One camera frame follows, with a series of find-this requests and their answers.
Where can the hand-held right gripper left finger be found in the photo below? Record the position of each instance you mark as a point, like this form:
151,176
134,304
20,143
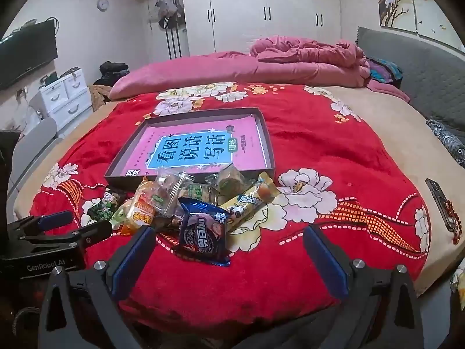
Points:
134,258

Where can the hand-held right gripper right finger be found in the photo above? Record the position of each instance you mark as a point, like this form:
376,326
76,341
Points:
325,261

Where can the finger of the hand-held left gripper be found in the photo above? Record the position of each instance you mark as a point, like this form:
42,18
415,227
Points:
54,220
96,229

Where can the green pea snack packet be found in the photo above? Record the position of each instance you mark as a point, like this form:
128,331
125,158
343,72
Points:
103,207

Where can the light green snack packet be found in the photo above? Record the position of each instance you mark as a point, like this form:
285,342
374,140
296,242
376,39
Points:
121,218

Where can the orange snack packet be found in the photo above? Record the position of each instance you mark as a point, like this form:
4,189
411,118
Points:
140,211

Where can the blue cookie packet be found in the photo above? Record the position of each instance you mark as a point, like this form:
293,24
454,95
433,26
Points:
203,231

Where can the clear brown cake packet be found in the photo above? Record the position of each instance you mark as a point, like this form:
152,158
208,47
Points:
169,189

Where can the yellow long snack packet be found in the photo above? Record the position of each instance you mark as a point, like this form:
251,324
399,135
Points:
250,201

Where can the grey shallow box tray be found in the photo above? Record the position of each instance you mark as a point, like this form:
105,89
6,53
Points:
266,145

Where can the grey padded bench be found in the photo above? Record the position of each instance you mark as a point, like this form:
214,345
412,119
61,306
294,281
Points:
34,145

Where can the pink book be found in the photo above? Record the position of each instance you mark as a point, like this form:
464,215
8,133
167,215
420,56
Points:
156,141

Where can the white drawer cabinet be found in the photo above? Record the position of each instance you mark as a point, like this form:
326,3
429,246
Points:
65,98

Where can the black phone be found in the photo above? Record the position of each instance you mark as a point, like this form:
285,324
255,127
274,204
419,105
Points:
437,198

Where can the brown patterned stool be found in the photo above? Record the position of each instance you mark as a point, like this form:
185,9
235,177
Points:
100,96

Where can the red floral blanket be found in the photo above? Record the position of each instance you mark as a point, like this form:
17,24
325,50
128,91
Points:
290,134

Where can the green cup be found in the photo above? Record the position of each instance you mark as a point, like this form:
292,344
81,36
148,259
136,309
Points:
51,78

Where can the black clothes pile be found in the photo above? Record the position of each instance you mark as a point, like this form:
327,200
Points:
112,72

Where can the grey patterned pillow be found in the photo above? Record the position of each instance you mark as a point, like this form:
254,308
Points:
448,141

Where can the blue purple cloth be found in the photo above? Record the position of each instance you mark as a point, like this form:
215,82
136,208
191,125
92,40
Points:
385,71

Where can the pink folded quilt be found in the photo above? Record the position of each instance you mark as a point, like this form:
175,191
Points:
218,69

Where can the dark hanging poles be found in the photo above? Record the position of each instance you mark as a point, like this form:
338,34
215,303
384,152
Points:
173,41

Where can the crumpled pink blanket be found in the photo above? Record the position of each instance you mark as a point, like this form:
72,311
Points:
308,52

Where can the grey padded headboard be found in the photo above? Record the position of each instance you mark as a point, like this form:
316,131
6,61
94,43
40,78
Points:
417,65

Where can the hanging clothes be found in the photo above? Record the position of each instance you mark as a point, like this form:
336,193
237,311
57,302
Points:
167,11

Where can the white wardrobe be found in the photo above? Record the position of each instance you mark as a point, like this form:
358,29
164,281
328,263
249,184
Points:
236,7

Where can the wall power socket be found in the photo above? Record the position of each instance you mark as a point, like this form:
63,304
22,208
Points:
23,94

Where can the black wall television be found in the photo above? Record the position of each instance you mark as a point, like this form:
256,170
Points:
25,56

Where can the round wall clock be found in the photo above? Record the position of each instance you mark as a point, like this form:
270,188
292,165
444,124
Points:
103,4

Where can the floral wall painting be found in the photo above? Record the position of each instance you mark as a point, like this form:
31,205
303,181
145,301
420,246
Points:
399,0

